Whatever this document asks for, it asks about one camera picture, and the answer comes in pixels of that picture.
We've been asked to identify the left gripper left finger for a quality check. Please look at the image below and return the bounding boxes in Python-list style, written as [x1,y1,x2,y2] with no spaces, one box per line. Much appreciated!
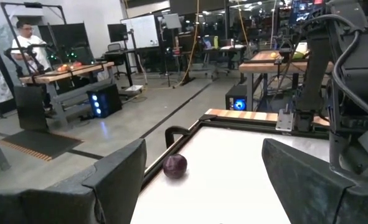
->
[0,138,148,224]

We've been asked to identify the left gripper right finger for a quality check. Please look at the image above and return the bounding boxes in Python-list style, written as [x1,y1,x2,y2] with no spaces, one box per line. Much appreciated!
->
[261,138,368,224]

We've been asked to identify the black mat orange edge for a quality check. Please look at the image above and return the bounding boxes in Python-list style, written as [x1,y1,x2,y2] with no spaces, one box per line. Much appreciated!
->
[0,129,85,162]

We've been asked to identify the computer tower blue lights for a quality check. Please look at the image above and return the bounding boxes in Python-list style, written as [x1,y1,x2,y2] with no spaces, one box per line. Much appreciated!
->
[86,83,123,119]

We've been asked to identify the black upright panel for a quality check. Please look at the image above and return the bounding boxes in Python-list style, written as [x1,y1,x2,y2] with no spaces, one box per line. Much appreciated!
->
[13,85,50,132]

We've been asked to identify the purple onion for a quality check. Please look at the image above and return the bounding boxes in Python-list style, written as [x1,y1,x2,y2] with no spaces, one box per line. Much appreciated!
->
[162,153,189,180]

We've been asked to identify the computer tower blue fan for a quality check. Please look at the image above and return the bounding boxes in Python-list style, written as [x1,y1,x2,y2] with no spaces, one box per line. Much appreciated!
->
[225,84,248,112]

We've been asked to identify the white box on floor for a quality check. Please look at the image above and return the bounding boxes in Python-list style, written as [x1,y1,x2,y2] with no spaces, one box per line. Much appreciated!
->
[124,84,145,95]

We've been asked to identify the neighbouring wooden robot table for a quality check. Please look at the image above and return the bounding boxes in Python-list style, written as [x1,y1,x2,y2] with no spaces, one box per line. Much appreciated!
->
[18,60,116,125]

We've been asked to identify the distant wooden table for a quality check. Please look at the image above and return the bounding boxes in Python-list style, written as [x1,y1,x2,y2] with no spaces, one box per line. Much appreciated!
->
[238,49,334,112]

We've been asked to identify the black office chair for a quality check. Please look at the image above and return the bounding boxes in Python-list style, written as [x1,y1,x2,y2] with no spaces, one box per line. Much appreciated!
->
[103,42,128,79]

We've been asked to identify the person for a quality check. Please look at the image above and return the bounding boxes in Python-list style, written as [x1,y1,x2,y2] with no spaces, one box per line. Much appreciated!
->
[10,20,53,110]

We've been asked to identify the black monitor on stand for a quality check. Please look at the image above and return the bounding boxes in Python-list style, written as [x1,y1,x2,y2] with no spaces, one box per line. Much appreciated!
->
[106,23,130,44]

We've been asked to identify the whiteboard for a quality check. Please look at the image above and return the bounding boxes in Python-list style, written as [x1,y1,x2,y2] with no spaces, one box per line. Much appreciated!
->
[120,14,160,50]

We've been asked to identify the grey metal base plate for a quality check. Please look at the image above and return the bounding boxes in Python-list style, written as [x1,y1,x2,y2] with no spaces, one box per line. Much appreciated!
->
[275,108,295,132]

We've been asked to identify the black aluminium table frame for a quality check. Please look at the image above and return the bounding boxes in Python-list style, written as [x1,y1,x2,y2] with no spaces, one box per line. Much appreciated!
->
[139,113,331,190]

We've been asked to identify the black frame handle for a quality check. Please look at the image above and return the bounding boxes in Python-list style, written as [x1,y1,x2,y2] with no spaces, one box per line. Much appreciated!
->
[164,125,193,149]

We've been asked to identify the hanging yellow cable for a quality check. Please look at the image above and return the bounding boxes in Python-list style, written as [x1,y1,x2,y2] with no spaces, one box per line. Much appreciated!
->
[172,0,201,89]

